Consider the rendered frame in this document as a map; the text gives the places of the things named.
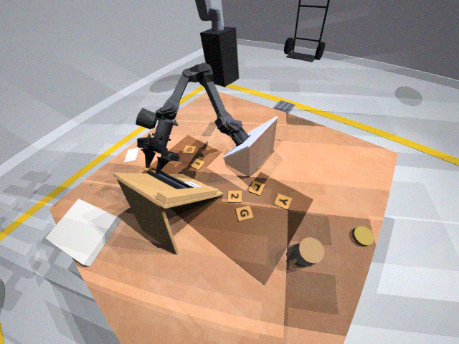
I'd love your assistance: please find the yellow round disc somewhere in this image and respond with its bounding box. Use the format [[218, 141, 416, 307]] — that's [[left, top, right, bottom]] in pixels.
[[353, 226, 374, 247]]

